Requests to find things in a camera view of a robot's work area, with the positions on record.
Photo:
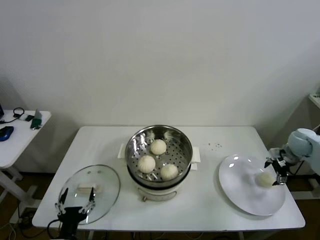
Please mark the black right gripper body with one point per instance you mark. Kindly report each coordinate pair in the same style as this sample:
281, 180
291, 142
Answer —
282, 166

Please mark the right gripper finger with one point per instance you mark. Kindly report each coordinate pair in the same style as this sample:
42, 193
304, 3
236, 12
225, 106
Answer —
281, 180
268, 162

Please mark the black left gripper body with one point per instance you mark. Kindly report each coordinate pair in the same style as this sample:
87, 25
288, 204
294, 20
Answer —
70, 220

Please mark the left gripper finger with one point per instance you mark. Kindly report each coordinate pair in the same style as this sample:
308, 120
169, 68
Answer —
63, 196
91, 197

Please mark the round glass pot lid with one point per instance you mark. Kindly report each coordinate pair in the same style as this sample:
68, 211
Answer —
105, 190

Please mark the white steamed baozi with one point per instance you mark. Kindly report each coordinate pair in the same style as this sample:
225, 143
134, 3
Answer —
146, 163
158, 146
265, 180
169, 172

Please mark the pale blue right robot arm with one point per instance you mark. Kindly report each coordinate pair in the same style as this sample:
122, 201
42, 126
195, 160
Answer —
300, 142

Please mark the stainless steel steamer basket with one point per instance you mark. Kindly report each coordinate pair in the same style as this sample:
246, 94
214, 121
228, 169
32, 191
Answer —
135, 147

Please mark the large white plate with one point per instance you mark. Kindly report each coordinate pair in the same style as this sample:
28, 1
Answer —
240, 195

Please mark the cream electric pot base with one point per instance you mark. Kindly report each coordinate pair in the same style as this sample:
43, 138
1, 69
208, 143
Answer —
160, 193

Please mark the small white side table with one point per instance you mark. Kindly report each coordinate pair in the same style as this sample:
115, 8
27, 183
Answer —
22, 140

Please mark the green handheld tool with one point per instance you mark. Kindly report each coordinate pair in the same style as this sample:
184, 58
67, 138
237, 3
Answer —
36, 123

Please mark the blue computer mouse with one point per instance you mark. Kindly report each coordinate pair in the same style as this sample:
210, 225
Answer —
6, 133

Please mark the small black device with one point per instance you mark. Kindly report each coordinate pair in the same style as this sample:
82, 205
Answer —
30, 118

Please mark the small white adapter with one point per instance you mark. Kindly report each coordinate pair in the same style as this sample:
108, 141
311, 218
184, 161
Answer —
23, 117

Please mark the dark laptop screen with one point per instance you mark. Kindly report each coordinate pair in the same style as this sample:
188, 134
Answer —
1, 111

